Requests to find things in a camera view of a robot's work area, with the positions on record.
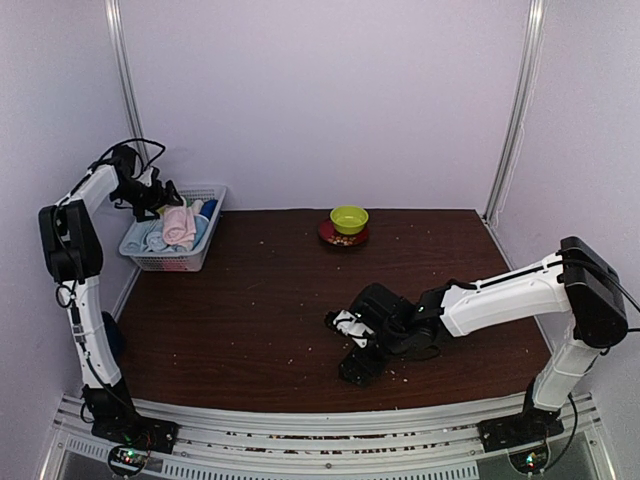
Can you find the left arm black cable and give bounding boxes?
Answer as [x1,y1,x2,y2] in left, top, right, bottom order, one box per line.
[94,137,167,174]

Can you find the pink towel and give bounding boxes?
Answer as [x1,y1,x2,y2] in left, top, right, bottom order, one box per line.
[163,205,196,249]

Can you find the dark blue mug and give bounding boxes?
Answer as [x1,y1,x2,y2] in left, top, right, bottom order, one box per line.
[101,311,126,360]

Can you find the white plastic basket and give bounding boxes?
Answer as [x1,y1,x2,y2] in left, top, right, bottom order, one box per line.
[119,185,227,272]

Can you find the right aluminium frame post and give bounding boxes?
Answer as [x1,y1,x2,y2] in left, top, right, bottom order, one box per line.
[484,0,547,225]

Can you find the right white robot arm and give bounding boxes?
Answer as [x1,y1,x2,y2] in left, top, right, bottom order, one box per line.
[325,236,633,451]

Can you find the dark blue rolled towel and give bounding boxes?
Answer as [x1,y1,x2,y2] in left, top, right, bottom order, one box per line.
[199,199,218,219]

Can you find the white rolled towel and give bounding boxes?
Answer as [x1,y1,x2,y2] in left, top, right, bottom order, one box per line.
[190,199,204,215]

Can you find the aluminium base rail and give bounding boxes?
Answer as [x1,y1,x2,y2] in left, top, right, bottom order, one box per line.
[36,394,622,479]

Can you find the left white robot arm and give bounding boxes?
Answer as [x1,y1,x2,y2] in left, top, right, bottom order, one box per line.
[38,138,182,453]

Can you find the blue polka dot towel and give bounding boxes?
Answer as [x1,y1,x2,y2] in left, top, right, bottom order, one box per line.
[192,214,210,249]

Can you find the light blue rolled towel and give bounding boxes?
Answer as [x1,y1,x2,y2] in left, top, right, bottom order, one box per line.
[120,220,168,254]

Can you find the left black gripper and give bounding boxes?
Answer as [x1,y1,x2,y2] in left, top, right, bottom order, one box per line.
[112,178,184,222]

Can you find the red floral plate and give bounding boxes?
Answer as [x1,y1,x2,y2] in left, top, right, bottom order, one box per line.
[317,219,369,248]

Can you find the green plastic bowl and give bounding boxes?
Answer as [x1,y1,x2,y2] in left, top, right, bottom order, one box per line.
[329,205,369,235]

